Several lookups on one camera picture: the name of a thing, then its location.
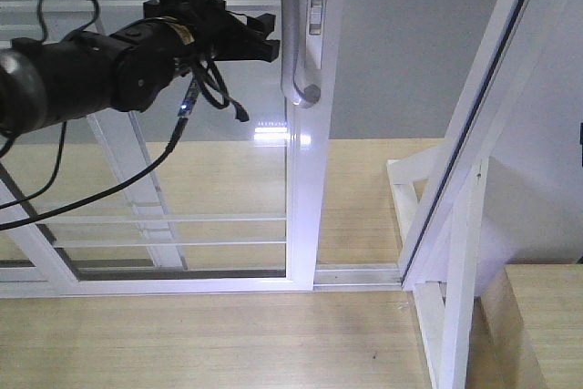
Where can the light wooden box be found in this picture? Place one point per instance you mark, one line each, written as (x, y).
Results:
(527, 331)

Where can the fixed glass door panel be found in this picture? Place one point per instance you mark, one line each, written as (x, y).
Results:
(126, 152)

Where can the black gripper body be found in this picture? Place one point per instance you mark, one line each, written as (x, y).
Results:
(211, 28)

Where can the white framed glass sliding door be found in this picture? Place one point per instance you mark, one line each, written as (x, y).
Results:
(163, 146)

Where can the white diagonal support brace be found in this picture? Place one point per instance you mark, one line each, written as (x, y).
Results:
(445, 311)

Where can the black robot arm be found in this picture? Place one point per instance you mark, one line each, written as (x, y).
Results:
(44, 84)

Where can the white door frame post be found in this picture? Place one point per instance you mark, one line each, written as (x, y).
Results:
(520, 107)

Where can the aluminium door floor track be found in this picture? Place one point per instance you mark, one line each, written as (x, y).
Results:
(359, 277)

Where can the rear white support brace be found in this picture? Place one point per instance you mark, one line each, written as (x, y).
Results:
(402, 175)

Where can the grey metal door handle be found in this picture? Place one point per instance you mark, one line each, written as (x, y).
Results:
(295, 84)

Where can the light wooden floor platform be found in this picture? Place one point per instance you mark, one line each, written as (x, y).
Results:
(241, 340)

